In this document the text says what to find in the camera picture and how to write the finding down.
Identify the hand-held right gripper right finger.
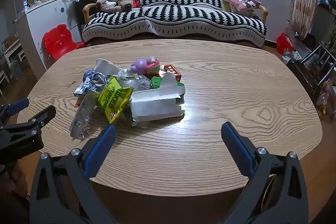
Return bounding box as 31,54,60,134
220,121,309,224

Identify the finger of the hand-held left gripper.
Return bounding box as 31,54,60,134
0,97,30,123
16,105,57,132

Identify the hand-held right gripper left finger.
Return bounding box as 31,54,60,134
29,124,117,224

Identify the silver blue wrapper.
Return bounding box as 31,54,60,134
81,70,108,90

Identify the clear plastic blister pack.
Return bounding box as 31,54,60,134
70,90,100,140

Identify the green snack wrapper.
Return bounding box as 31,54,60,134
98,76,134,125

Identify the white shelf unit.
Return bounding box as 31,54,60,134
0,38,25,84

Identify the opened white carton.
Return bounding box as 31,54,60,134
129,72,185,127

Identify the red bear-shaped plastic chair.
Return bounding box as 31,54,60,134
42,25,87,60

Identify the clear plastic wrap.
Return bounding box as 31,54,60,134
115,69,151,93

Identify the white paper sheet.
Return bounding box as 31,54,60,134
94,58,122,77

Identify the green toy car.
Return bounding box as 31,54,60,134
150,76,163,89

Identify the white cabinet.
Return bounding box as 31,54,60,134
14,0,82,72

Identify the pink purple squishy toy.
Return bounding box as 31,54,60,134
131,56,160,77

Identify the red box with white print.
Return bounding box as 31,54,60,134
160,64,182,82

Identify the red bag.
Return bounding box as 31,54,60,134
276,33,296,55

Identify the black cabinet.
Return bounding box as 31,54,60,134
75,0,100,25

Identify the brown plush toy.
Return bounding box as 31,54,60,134
96,0,133,13

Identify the pink printed pillow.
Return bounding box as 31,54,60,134
222,0,261,14

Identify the black white striped sofa cover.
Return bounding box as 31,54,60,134
82,0,267,48

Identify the metal frame chair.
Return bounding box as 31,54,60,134
286,43,336,93

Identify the wooden frame sofa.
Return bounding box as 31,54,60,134
83,3,269,47

